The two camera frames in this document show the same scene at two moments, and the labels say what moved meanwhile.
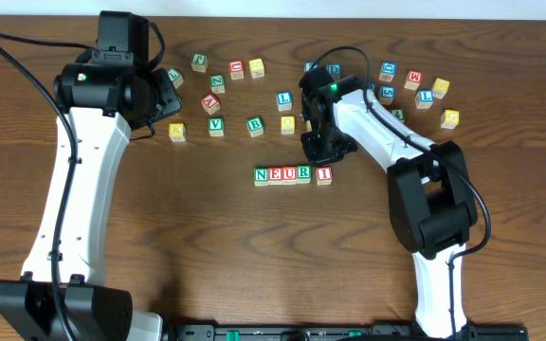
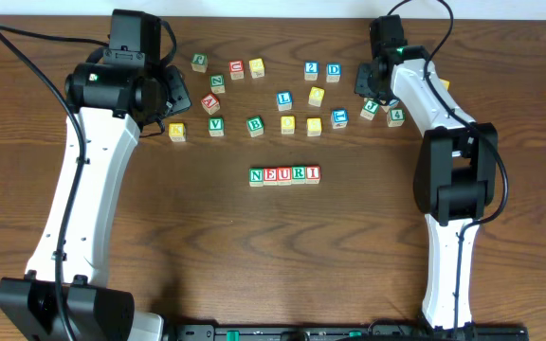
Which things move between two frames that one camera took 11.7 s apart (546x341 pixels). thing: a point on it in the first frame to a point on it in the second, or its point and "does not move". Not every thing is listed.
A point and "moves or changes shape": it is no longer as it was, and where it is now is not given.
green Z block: x=217 y=83 does not move
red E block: x=275 y=175 moves or changes shape
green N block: x=261 y=176 moves or changes shape
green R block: x=303 y=173 moves or changes shape
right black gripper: x=325 y=147 to x=363 y=80
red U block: x=289 y=174 moves or changes shape
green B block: x=255 y=126 does not move
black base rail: x=337 y=332 does not move
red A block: x=210 y=103 does not move
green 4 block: x=398 y=113 does not move
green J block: x=199 y=62 does not move
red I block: x=324 y=175 to x=313 y=174
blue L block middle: x=284 y=100 does not move
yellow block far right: x=441 y=87 does not move
